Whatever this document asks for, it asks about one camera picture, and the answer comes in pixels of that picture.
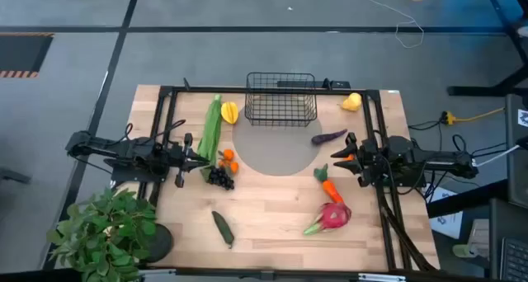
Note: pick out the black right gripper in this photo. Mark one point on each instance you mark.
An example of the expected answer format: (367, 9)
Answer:
(365, 162)

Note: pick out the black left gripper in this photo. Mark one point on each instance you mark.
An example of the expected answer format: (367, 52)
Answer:
(175, 160)

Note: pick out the dark grape bunch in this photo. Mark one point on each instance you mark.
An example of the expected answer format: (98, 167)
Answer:
(220, 178)

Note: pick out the orange carrot with greens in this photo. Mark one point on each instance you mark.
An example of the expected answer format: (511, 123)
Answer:
(228, 154)

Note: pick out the purple eggplant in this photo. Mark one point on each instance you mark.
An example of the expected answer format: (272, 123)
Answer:
(326, 138)

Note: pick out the green leafy lettuce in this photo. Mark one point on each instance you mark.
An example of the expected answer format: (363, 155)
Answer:
(211, 129)

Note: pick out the orange carrot with green top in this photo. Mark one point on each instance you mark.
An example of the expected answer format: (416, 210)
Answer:
(332, 191)

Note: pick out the pink dragon fruit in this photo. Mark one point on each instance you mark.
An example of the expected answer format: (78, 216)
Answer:
(334, 216)

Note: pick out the dark green cucumber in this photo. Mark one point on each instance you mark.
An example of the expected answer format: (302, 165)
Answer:
(222, 228)

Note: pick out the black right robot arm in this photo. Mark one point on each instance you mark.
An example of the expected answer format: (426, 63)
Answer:
(433, 162)

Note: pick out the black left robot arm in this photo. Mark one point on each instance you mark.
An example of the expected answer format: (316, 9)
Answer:
(123, 150)

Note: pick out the grey round mat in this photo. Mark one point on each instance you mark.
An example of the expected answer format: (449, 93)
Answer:
(276, 150)

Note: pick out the black plant pot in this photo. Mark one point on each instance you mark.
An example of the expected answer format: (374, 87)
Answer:
(161, 242)

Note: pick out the white paper sheet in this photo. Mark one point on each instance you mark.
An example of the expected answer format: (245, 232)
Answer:
(447, 224)

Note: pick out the green leafy plant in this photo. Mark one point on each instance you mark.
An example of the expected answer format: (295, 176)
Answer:
(103, 232)

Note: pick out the black metal stand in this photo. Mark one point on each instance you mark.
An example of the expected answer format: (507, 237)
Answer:
(474, 90)

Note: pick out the black cabinet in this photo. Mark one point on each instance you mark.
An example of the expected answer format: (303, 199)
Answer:
(517, 170)

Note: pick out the black keyboard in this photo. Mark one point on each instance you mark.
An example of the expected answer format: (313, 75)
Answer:
(515, 259)

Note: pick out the black hazard-striped floor mat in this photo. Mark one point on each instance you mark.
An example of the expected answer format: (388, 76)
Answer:
(20, 53)

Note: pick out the black bracket box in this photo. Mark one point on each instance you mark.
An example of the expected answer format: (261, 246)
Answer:
(340, 84)

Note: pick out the black metal table frame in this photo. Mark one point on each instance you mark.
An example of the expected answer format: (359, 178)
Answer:
(268, 90)

